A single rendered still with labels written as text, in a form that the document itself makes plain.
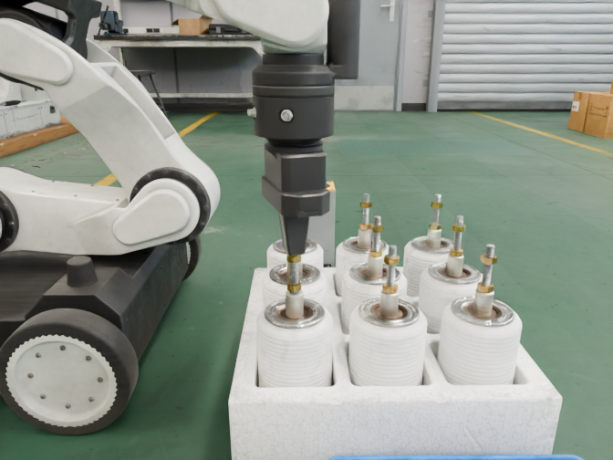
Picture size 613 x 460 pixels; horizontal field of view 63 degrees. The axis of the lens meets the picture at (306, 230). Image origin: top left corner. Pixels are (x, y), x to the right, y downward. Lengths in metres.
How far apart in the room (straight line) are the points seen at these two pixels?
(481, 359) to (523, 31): 5.58
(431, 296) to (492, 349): 0.14
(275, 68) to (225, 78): 5.23
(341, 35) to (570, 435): 0.69
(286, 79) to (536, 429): 0.49
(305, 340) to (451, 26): 5.39
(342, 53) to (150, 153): 0.48
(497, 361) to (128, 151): 0.67
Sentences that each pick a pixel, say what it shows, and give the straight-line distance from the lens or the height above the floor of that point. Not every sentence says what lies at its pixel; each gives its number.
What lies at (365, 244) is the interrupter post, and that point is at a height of 0.26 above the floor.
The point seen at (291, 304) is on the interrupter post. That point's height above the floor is 0.27.
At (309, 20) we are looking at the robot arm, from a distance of 0.50.
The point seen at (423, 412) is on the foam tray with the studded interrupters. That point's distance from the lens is 0.63.
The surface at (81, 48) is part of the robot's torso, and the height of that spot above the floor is 0.57.
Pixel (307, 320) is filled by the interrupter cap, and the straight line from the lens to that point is 0.61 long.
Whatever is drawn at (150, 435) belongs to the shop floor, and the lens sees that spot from 0.87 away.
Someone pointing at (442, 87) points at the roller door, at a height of 0.26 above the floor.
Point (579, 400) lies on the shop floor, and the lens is 1.01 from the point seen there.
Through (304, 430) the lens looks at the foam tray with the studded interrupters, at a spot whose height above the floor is 0.14.
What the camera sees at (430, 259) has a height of 0.24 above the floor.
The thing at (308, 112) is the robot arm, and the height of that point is 0.50.
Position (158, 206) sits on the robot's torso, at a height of 0.31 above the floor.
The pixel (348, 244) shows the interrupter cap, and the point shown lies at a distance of 0.85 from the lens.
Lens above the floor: 0.55
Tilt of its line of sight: 19 degrees down
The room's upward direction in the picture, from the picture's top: straight up
